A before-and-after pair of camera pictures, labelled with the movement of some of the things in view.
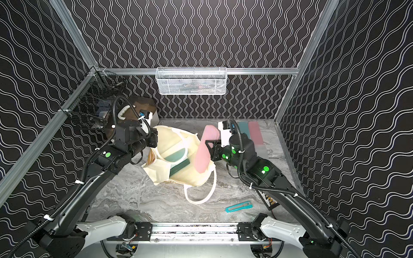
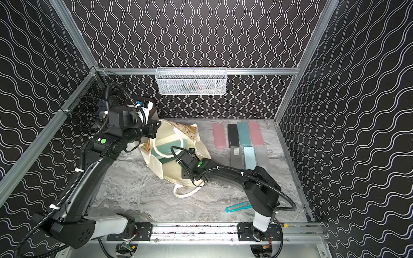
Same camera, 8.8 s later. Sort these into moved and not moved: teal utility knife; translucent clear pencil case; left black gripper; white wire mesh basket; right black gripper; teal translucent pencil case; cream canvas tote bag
Moved: left black gripper; cream canvas tote bag; right black gripper
Not moved: translucent clear pencil case; teal translucent pencil case; teal utility knife; white wire mesh basket
